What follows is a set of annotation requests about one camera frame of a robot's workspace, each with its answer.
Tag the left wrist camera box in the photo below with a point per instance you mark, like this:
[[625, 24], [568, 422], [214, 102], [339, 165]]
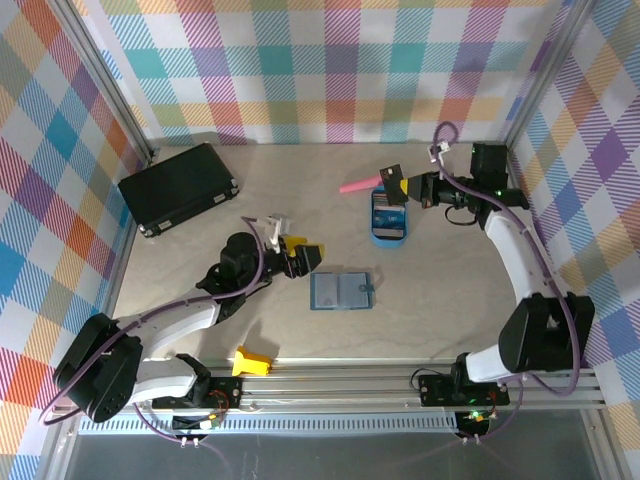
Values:
[[277, 227]]

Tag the yellow plastic part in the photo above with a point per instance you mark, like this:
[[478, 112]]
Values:
[[250, 362]]

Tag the blue oval card tray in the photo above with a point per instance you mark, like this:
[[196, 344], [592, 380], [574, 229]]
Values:
[[390, 242]]

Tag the black hard case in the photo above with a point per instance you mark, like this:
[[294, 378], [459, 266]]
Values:
[[180, 190]]

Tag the blue credit card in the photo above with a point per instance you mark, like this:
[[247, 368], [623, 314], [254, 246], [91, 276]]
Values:
[[389, 220]]

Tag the blue card holder wallet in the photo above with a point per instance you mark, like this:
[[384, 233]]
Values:
[[350, 292]]

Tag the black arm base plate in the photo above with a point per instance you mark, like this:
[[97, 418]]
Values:
[[435, 390], [230, 392]]

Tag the aluminium table edge rail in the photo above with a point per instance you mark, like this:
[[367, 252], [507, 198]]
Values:
[[325, 387]]

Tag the stack of credit cards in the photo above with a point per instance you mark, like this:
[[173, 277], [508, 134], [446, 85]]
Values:
[[376, 201]]

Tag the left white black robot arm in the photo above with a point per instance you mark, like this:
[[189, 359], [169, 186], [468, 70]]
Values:
[[170, 325]]

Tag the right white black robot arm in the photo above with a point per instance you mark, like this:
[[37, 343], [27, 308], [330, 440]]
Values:
[[540, 330]]

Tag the aluminium frame post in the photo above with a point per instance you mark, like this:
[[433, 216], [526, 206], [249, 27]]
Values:
[[106, 75], [544, 75]]

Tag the pink toy microphone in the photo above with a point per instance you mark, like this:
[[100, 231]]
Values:
[[357, 185]]

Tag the black credit card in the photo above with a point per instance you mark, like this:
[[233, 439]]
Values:
[[391, 182]]

